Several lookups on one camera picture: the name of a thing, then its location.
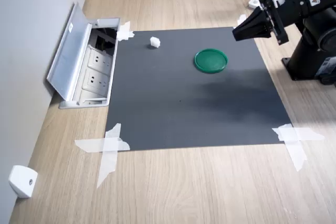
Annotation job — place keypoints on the dark grey mat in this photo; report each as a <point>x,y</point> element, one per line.
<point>170,103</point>

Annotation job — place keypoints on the grey partition panel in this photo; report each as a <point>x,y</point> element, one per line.
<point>29,51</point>

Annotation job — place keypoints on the small white plastic terminal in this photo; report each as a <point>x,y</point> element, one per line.
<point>155,42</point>

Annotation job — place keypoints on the round green lid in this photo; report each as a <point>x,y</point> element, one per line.
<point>210,60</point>

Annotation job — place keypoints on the white power socket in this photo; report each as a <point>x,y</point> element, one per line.
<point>95,79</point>
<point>99,60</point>

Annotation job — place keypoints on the small white label sticker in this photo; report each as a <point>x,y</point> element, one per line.
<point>70,28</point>

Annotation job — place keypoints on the white tape patch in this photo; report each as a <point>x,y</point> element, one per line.
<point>109,145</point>
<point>295,136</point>
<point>241,20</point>
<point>124,32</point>

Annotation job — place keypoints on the white partition foot bracket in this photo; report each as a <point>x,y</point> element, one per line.
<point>22,182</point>

